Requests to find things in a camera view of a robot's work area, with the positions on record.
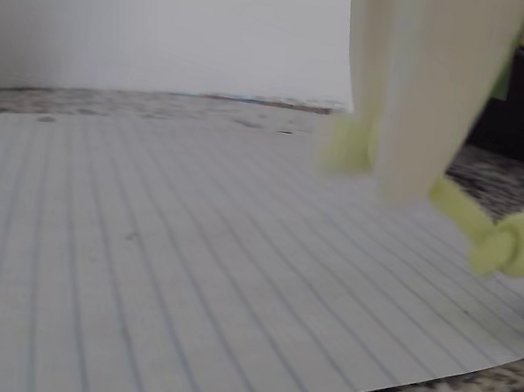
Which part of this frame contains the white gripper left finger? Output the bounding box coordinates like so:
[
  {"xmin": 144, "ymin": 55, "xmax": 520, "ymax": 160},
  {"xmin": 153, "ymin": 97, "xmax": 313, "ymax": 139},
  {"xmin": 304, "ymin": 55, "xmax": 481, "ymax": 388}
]
[{"xmin": 316, "ymin": 0, "xmax": 419, "ymax": 178}]

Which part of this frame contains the yellow-green knotted rope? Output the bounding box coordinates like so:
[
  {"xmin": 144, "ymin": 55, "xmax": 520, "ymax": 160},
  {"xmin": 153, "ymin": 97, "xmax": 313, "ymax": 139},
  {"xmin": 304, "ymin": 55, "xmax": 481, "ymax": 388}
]
[{"xmin": 301, "ymin": 113, "xmax": 524, "ymax": 285}]

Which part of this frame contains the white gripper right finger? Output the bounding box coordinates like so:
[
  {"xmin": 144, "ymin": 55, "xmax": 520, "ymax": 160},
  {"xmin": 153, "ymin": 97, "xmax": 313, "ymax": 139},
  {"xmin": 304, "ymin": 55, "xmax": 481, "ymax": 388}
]
[{"xmin": 375, "ymin": 0, "xmax": 524, "ymax": 224}]

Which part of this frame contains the white foam board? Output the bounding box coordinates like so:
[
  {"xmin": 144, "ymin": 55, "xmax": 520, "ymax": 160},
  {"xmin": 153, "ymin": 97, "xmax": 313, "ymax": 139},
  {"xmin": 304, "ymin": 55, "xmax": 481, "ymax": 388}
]
[{"xmin": 0, "ymin": 0, "xmax": 372, "ymax": 159}]

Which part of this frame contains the lined paper sheet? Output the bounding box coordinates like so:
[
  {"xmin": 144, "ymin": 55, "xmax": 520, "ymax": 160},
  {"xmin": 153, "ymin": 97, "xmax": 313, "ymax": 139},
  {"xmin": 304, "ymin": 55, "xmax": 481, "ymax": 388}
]
[{"xmin": 0, "ymin": 78, "xmax": 524, "ymax": 392}]

